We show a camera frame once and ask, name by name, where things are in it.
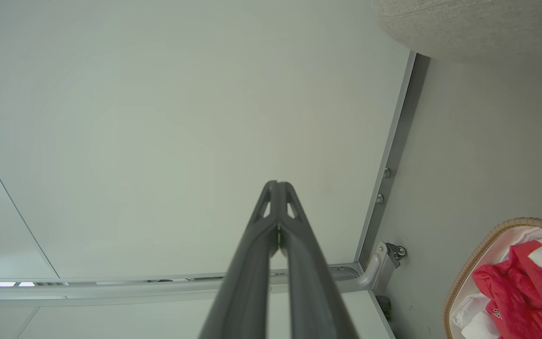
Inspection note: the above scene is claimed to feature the grey partition foot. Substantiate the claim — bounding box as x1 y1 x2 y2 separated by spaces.
337 241 396 291

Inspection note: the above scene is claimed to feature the grey metal partition post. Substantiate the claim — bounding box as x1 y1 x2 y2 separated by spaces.
355 50 431 265

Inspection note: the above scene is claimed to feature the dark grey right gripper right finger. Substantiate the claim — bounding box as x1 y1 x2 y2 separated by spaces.
278 181 359 339

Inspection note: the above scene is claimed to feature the grey partition bottom rail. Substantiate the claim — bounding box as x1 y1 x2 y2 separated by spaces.
0 264 363 307

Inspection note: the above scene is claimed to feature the wicker laundry basket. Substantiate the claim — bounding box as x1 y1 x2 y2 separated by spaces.
442 217 542 339

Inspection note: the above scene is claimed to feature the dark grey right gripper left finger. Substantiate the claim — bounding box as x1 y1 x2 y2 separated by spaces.
199 180 279 339

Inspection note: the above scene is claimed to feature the small metal caster wheel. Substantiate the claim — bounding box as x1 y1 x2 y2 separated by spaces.
386 242 407 269

